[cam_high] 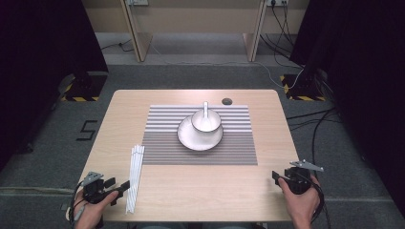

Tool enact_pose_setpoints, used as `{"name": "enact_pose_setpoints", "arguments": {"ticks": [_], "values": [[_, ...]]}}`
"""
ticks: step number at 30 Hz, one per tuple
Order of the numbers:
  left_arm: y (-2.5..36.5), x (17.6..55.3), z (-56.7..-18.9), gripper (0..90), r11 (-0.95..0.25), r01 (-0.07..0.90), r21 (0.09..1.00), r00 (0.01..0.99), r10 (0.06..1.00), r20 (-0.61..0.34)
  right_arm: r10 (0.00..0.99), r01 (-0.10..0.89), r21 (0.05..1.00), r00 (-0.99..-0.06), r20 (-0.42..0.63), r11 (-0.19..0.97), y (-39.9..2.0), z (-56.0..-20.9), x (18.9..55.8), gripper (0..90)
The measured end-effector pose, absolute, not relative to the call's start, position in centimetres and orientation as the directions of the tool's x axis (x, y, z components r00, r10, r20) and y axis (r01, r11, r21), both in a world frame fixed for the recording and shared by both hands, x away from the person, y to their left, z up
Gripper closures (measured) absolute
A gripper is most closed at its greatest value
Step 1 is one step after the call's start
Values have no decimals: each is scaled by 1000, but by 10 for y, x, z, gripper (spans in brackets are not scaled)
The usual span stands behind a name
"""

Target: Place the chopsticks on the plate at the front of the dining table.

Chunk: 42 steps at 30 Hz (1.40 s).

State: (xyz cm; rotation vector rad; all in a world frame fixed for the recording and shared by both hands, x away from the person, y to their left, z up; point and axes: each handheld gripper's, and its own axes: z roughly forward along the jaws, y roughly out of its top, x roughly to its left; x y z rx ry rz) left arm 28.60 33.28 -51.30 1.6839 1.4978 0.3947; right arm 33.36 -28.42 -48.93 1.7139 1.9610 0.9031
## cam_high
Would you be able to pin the grey striped placemat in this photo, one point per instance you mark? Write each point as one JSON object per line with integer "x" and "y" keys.
{"x": 165, "y": 149}

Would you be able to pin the bundle of white chopsticks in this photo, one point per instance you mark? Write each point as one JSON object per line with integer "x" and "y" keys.
{"x": 135, "y": 178}

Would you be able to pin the person's left hand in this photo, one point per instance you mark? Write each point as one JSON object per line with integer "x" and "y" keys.
{"x": 90, "y": 211}

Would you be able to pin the black curtain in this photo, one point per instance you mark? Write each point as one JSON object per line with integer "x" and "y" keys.
{"x": 366, "y": 79}
{"x": 38, "y": 63}

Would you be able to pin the white spoon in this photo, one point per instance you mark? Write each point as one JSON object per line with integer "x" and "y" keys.
{"x": 205, "y": 111}

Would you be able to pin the wall power socket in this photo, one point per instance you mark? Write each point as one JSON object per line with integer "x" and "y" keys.
{"x": 277, "y": 2}
{"x": 137, "y": 2}

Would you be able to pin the light wooden desk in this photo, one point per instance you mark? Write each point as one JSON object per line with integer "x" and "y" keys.
{"x": 191, "y": 19}

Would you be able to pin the hazard striped stand base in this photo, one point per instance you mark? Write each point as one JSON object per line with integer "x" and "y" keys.
{"x": 302, "y": 92}
{"x": 84, "y": 92}

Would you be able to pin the person's right hand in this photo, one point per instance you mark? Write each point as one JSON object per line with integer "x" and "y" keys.
{"x": 302, "y": 205}

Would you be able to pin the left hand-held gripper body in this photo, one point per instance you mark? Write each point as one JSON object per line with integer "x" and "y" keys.
{"x": 94, "y": 191}

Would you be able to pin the white bowl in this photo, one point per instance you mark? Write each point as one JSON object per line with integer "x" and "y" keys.
{"x": 207, "y": 122}

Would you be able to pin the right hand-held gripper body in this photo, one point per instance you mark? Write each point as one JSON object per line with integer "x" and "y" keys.
{"x": 299, "y": 181}

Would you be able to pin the white plate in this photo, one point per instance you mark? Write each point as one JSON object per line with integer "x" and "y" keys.
{"x": 194, "y": 141}

